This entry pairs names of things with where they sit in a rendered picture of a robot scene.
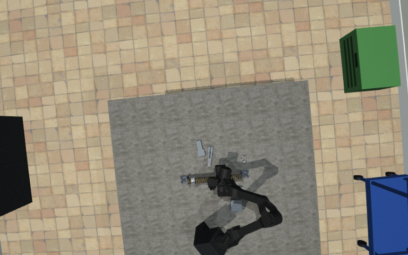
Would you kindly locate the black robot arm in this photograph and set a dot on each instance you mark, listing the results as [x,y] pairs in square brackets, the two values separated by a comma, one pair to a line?
[233,235]

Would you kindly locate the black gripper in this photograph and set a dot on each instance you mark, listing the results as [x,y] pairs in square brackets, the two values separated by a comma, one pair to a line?
[217,169]

